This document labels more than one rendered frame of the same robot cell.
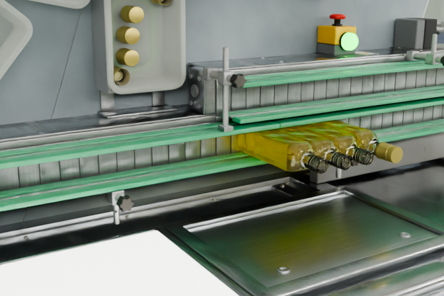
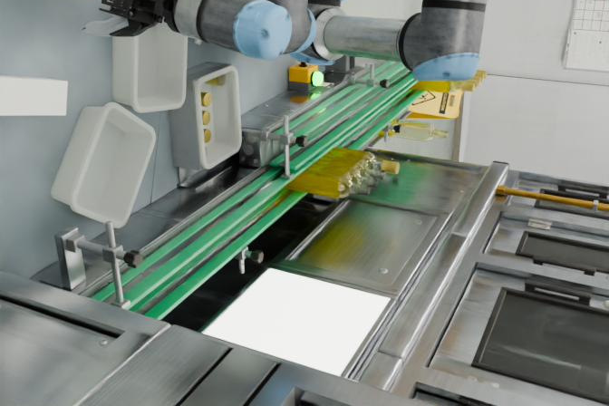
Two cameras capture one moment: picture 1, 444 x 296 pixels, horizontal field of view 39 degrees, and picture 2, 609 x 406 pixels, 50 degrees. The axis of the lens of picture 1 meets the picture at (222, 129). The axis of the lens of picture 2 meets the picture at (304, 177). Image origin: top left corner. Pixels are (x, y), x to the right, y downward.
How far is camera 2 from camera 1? 0.87 m
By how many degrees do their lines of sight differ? 32
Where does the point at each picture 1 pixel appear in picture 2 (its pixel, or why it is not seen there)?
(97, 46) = (179, 132)
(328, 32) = (300, 72)
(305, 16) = (281, 62)
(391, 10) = not seen: hidden behind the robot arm
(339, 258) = (401, 250)
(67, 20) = (154, 115)
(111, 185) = (239, 245)
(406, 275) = (447, 250)
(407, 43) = (338, 67)
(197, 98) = (252, 155)
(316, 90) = not seen: hidden behind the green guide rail
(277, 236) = (350, 247)
